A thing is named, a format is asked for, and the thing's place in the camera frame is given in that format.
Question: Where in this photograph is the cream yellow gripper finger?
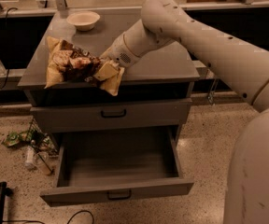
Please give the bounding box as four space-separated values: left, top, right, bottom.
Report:
93 61 119 81

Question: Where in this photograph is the brown chip bag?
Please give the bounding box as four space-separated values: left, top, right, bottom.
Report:
45 36 124 96

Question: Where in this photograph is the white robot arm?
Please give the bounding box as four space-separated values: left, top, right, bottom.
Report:
103 0 269 224

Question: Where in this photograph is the grey drawer cabinet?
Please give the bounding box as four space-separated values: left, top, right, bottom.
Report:
19 8 199 138

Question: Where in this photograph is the closed grey upper drawer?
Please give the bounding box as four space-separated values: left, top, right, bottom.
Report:
31 99 191 133

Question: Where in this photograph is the open grey lower drawer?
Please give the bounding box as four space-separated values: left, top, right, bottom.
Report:
40 127 193 206

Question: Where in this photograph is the beige paper bowl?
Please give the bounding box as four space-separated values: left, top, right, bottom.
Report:
66 11 100 31

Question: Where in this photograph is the clear plastic cup on floor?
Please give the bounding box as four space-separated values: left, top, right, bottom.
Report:
33 152 52 175

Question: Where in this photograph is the plastic bottle on floor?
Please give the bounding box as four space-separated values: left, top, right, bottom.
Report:
24 146 35 170

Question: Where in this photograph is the grey metal rail frame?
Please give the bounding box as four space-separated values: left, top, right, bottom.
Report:
0 0 269 92

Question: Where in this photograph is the black floor cable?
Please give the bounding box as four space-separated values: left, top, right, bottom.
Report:
0 210 95 224

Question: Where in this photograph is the black stand post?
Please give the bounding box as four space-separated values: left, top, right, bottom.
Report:
0 181 13 224

